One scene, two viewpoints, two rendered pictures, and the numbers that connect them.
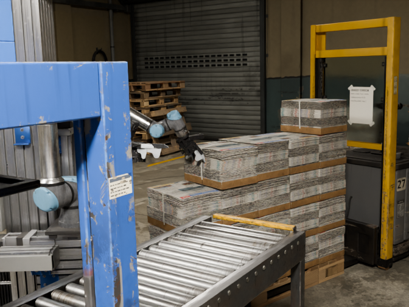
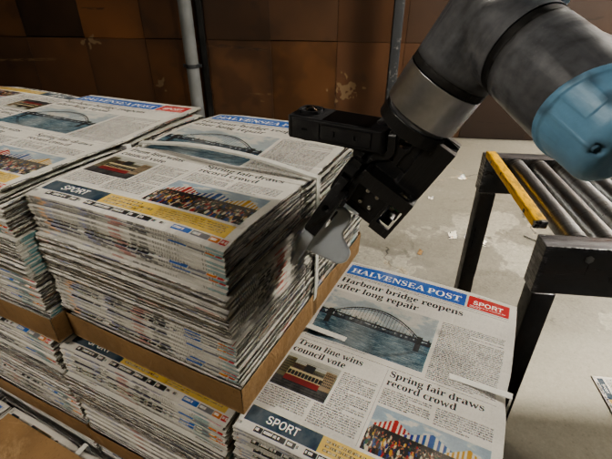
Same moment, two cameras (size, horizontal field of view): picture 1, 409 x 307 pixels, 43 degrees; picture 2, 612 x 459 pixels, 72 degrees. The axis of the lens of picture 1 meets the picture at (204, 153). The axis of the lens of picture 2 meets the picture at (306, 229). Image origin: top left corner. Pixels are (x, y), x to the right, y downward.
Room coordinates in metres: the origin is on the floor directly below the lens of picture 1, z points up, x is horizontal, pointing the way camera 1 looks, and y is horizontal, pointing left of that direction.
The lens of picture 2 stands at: (3.29, 0.44, 1.27)
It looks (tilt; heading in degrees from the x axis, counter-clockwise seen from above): 31 degrees down; 243
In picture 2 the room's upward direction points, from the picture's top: straight up
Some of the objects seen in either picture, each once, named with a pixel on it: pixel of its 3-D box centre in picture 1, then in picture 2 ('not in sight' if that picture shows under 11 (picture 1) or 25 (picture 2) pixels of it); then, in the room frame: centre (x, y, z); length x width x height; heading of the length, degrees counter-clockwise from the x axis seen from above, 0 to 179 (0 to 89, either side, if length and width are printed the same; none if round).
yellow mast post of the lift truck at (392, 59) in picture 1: (388, 141); not in sight; (3.71, -1.34, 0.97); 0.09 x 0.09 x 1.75; 37
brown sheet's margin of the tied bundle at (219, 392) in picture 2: (209, 175); (188, 320); (3.24, -0.03, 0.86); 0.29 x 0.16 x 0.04; 127
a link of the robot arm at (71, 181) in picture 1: (71, 189); not in sight; (2.37, 0.63, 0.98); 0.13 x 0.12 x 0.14; 155
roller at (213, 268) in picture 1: (185, 265); not in sight; (1.92, 0.09, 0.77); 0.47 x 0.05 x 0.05; 56
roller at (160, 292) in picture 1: (142, 289); not in sight; (1.71, 0.23, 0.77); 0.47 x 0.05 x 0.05; 56
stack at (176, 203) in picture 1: (238, 239); (185, 421); (3.27, -0.21, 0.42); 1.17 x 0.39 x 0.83; 127
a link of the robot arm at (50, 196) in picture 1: (49, 150); not in sight; (2.26, 0.68, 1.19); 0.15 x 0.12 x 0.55; 155
